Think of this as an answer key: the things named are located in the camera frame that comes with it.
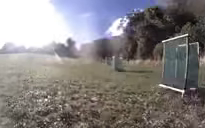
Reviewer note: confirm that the small green panel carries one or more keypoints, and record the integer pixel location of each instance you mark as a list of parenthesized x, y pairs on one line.
[(118, 63)]

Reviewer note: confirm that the grass field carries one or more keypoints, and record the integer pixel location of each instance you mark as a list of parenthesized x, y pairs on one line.
[(73, 96)]

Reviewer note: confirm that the wood of trees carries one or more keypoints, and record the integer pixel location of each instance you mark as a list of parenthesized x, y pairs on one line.
[(146, 33)]

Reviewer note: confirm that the green panel with white frame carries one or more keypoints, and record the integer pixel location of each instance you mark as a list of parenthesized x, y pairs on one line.
[(176, 63)]

